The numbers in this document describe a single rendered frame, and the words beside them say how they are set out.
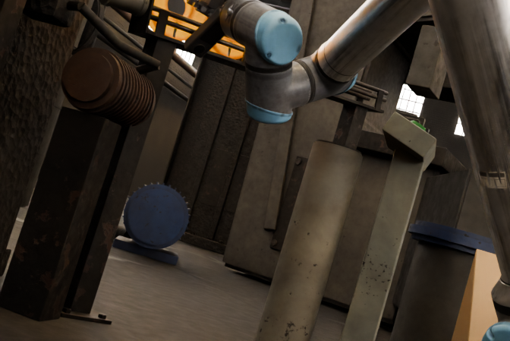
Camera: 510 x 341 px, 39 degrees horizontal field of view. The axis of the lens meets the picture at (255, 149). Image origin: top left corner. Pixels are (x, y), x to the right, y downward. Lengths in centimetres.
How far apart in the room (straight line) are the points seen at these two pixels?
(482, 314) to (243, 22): 67
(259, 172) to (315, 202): 229
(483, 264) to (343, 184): 40
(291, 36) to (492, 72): 50
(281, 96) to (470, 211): 170
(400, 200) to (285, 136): 224
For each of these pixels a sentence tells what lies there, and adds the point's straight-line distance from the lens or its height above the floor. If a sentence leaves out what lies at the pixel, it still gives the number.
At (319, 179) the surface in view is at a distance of 164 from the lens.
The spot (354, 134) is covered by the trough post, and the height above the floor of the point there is 61.
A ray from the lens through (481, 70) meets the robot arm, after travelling 94.
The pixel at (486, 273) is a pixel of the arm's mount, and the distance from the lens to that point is 140.
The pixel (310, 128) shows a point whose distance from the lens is 385.
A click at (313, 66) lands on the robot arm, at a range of 143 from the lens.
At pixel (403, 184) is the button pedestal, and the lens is 167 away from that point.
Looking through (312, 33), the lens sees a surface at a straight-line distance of 402.
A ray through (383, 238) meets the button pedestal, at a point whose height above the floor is 35.
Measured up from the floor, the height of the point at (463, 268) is 34.
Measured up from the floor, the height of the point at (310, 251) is 27.
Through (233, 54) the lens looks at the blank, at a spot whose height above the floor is 66.
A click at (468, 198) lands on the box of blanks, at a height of 63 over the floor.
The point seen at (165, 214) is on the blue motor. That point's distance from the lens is 322.
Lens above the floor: 30
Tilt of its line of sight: 5 degrees up
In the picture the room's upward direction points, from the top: 17 degrees clockwise
